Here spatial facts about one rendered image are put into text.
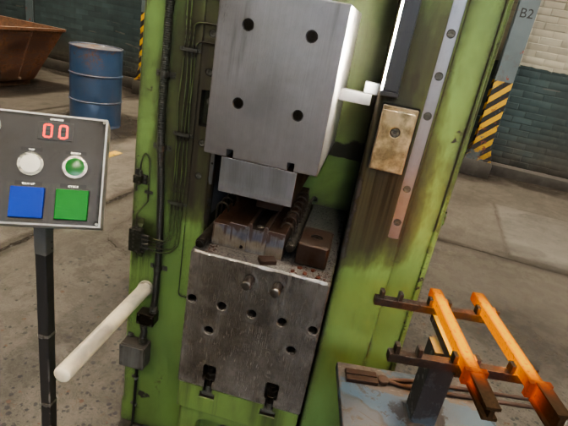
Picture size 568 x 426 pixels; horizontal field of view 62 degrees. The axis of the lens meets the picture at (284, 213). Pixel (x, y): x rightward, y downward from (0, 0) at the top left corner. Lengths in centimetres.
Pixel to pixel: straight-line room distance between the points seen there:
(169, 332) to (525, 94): 612
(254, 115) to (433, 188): 52
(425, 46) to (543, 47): 589
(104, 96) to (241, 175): 464
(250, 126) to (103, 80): 463
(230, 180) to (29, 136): 50
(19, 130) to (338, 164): 97
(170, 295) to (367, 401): 73
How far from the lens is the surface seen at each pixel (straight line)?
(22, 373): 231
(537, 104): 715
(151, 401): 194
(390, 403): 130
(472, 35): 128
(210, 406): 156
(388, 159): 127
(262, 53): 115
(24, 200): 128
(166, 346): 175
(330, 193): 169
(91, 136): 129
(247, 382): 145
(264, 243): 126
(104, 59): 572
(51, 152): 130
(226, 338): 138
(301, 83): 114
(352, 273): 142
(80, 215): 125
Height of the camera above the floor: 151
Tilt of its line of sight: 22 degrees down
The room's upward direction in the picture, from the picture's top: 10 degrees clockwise
